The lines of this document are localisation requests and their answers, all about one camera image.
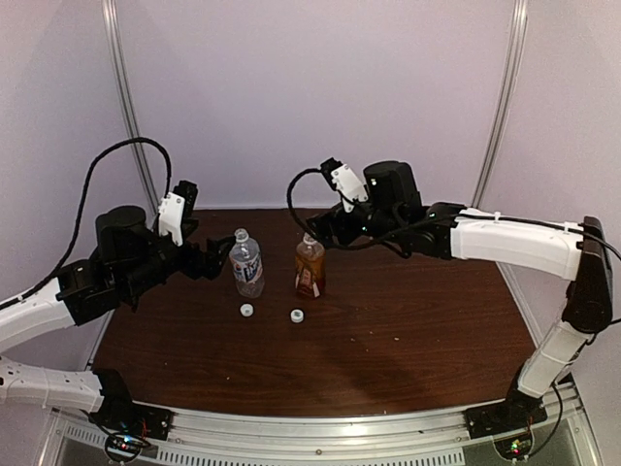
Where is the aluminium frame post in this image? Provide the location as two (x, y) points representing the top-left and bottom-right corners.
(472, 0), (529, 208)
(101, 0), (159, 214)

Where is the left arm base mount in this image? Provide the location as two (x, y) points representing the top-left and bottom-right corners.
(89, 369), (173, 441)

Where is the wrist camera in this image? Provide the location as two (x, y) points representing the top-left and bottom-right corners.
(320, 158), (369, 214)
(155, 181), (198, 247)

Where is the front aluminium rail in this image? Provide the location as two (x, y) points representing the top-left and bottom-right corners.
(35, 384), (603, 465)

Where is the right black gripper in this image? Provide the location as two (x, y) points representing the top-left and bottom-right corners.
(307, 200), (404, 250)

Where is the black braided cable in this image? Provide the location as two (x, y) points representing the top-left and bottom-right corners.
(286, 167), (621, 258)
(0, 138), (174, 307)

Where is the right aluminium frame post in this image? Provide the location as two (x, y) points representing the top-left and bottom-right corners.
(472, 0), (529, 208)

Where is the left circuit board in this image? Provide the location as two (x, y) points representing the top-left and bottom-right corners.
(104, 434), (147, 461)

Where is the brown tea bottle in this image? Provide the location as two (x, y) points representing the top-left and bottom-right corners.
(295, 233), (326, 299)

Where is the circuit board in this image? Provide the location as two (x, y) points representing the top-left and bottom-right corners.
(104, 434), (147, 461)
(494, 433), (534, 461)

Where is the left black braided cable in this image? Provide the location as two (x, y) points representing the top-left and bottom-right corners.
(0, 138), (174, 307)

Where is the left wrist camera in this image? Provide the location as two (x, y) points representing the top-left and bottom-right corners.
(155, 181), (198, 247)

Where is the white water bottle cap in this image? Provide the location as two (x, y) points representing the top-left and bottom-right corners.
(240, 303), (254, 317)

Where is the clear water bottle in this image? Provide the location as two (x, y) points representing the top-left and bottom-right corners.
(229, 228), (265, 298)

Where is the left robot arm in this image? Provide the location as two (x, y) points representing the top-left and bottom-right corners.
(1, 206), (235, 431)

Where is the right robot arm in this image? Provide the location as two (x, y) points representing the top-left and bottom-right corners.
(305, 158), (615, 429)

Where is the white tea bottle cap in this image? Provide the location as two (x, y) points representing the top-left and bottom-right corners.
(290, 309), (305, 323)

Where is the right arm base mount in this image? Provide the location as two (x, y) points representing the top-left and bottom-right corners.
(464, 374), (547, 439)

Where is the right circuit board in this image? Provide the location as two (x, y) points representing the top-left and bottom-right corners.
(494, 433), (534, 461)

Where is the left aluminium frame post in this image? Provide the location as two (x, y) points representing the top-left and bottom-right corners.
(101, 0), (159, 214)

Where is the right black braided cable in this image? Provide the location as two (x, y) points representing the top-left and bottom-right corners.
(286, 167), (621, 258)

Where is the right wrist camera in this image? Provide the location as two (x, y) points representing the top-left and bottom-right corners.
(320, 158), (369, 214)

